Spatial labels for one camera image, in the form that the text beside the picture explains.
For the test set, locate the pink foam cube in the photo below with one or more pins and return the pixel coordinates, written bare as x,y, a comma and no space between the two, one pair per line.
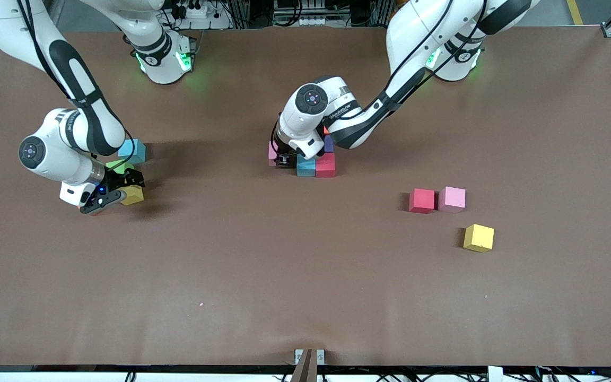
272,151
452,199

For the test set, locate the yellow foam cube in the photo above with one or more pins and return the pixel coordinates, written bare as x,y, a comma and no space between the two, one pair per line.
134,196
479,237

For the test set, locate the light blue foam cube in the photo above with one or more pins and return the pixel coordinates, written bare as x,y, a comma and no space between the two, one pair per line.
134,151
305,165

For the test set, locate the red foam cube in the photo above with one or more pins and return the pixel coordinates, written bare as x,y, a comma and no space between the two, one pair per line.
325,165
422,200

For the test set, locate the purple foam cube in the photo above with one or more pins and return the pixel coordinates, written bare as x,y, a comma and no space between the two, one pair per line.
329,144

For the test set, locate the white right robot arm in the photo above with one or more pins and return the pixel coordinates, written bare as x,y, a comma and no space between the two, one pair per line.
67,154

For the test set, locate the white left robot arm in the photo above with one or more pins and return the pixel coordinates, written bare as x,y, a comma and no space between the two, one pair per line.
422,32

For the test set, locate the green foam cube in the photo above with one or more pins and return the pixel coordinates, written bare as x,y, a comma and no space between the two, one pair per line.
120,165

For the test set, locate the table cover sheet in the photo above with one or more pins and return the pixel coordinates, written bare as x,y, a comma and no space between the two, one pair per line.
305,265

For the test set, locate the white power strip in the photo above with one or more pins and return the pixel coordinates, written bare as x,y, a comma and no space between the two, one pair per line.
215,24
311,21

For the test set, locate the small metal edge bracket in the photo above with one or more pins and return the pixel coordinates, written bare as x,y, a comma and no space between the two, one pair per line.
298,354

